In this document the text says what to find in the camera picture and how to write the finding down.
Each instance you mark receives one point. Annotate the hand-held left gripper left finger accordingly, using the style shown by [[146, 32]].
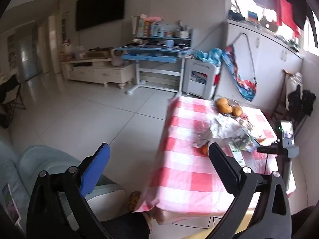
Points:
[[97, 169]]

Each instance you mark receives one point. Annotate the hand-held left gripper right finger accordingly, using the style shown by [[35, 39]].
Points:
[[224, 169]]

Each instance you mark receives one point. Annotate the grey plastic bag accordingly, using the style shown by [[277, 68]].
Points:
[[224, 129]]

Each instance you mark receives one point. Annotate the white green strip wrapper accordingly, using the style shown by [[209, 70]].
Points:
[[238, 155]]

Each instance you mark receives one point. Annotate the green printed wrapper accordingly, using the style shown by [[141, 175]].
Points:
[[243, 143]]

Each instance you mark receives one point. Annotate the pink checked tablecloth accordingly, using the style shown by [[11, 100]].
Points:
[[189, 179]]

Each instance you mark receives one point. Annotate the yellow patterned slipper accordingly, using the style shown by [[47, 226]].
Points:
[[134, 200]]

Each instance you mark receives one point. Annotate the wooden chair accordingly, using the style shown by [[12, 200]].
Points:
[[281, 99]]

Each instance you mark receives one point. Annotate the black garment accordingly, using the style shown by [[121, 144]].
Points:
[[300, 99]]

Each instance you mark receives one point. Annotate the yellow mango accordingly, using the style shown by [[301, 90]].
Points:
[[225, 109], [237, 111], [221, 102]]

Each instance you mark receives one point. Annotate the pale blue sofa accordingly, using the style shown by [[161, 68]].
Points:
[[37, 161]]

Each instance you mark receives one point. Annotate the person's leg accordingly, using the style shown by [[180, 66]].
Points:
[[124, 226]]

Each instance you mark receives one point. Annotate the fruit plate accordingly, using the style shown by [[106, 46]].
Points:
[[235, 102]]

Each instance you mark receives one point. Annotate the white bag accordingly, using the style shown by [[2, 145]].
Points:
[[295, 79]]

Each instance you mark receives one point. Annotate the colourful printed cloth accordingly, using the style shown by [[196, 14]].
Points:
[[241, 79]]

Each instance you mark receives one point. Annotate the smartphone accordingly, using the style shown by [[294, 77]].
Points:
[[10, 201]]

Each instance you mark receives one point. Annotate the cream television cabinet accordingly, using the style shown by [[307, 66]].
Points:
[[99, 73]]

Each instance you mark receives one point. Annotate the grey plastic stool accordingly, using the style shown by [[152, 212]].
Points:
[[199, 64]]

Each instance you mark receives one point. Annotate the pink kettlebell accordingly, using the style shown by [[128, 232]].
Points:
[[116, 59]]

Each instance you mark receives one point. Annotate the dark folding chair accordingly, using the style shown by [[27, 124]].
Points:
[[11, 94]]

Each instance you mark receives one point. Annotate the light blue cloth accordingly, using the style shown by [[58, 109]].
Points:
[[209, 54]]

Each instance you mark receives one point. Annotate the blue study desk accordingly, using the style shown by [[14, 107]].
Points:
[[154, 52]]

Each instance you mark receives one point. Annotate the metal door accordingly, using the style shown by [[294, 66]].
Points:
[[27, 54]]

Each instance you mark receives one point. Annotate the blue cup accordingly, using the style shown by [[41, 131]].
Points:
[[170, 43]]

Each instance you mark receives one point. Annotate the red hanging garment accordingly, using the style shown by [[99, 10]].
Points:
[[286, 11]]

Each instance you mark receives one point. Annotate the pen holder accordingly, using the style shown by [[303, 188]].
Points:
[[183, 31]]

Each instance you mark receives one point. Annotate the row of books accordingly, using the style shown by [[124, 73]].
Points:
[[143, 27]]

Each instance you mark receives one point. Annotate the pink plush toy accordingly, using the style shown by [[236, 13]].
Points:
[[154, 19]]

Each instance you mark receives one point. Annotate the black wall television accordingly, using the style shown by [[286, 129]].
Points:
[[99, 5]]

